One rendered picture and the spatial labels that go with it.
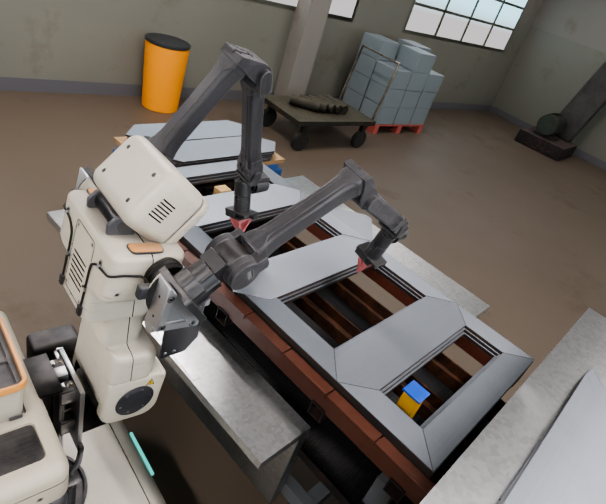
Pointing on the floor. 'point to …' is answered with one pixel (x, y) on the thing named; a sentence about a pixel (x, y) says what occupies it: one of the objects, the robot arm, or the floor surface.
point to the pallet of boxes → (403, 89)
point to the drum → (163, 71)
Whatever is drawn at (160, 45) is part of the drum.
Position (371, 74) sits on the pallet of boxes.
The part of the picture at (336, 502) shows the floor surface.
